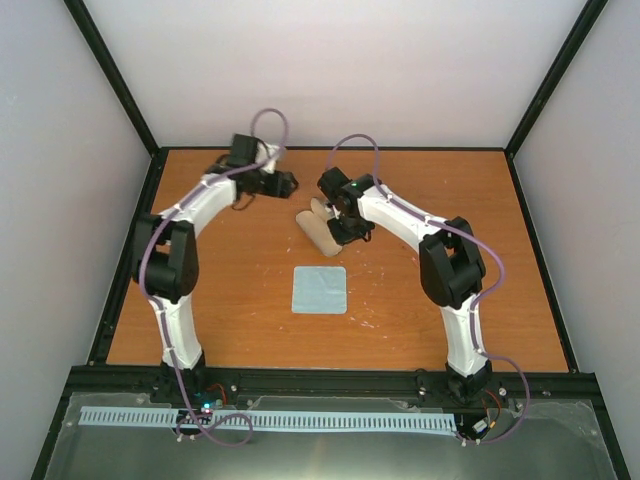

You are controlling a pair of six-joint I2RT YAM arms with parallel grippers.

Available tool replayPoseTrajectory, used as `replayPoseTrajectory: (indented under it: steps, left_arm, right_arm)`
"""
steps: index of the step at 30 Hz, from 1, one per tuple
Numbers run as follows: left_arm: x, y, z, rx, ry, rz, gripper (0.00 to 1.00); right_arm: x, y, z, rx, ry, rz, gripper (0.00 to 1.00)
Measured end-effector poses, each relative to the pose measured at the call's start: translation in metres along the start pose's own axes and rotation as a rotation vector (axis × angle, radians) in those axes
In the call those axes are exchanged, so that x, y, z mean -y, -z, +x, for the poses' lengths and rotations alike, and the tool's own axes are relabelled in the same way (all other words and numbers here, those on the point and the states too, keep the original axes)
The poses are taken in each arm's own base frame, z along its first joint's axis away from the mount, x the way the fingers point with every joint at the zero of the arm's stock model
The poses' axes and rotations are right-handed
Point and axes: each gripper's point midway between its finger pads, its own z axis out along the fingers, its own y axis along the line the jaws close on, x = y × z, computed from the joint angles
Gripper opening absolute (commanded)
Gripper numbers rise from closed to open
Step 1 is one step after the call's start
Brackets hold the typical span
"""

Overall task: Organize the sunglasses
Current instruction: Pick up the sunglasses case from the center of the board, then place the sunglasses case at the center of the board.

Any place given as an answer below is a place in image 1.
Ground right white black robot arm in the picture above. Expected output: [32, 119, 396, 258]
[312, 167, 492, 403]

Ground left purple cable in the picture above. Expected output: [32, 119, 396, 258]
[140, 107, 291, 447]

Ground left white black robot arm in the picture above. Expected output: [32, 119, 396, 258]
[131, 134, 298, 403]

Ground left black frame post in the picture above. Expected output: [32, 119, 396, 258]
[63, 0, 160, 158]

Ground light blue slotted cable duct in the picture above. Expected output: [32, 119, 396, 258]
[78, 406, 457, 436]

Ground right black frame post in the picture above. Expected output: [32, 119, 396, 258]
[504, 0, 610, 154]

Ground light blue cleaning cloth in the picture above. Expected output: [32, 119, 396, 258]
[291, 266, 348, 315]

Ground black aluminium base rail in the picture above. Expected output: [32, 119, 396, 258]
[65, 365, 599, 407]

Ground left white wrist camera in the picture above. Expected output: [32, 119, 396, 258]
[255, 140, 286, 174]

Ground brown striped glasses case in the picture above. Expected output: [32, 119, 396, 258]
[295, 197, 342, 257]

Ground black frame post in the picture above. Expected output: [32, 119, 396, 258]
[63, 0, 160, 158]
[504, 0, 610, 154]

